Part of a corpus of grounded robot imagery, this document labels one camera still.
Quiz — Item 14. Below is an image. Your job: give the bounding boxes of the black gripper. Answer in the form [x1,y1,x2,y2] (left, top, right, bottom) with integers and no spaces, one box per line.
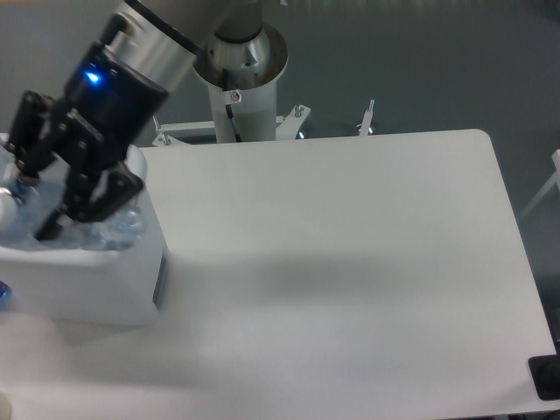
[4,42,169,241]

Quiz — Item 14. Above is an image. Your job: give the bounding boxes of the clear crushed water bottle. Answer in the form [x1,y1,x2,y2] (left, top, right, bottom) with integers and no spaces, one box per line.
[1,178,147,252]

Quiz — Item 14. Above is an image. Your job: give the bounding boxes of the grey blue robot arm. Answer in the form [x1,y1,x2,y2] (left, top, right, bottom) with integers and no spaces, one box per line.
[4,1,263,242]

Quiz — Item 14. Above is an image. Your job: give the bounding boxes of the white open trash can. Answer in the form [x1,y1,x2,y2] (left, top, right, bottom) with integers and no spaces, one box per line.
[1,150,168,326]

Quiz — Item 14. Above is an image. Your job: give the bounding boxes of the black device at table corner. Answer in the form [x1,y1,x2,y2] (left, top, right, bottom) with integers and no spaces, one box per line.
[528,354,559,401]

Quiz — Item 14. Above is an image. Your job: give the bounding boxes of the black cable on pedestal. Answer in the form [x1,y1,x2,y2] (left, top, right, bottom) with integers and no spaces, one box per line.
[221,67,242,144]

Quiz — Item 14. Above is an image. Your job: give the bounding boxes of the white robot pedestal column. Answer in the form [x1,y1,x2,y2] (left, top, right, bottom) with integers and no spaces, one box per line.
[194,23,288,144]

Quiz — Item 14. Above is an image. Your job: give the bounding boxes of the white pedestal base frame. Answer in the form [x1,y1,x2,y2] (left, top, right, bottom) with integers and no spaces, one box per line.
[151,99,376,147]

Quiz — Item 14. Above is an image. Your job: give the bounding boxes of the white frame at right edge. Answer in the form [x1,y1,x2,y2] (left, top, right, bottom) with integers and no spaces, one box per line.
[519,150,559,221]

